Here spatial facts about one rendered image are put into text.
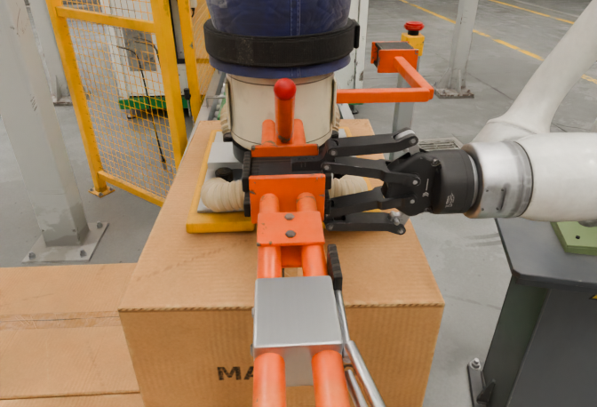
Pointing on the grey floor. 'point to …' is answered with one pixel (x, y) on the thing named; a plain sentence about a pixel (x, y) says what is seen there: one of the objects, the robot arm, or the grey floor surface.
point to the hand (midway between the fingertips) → (289, 187)
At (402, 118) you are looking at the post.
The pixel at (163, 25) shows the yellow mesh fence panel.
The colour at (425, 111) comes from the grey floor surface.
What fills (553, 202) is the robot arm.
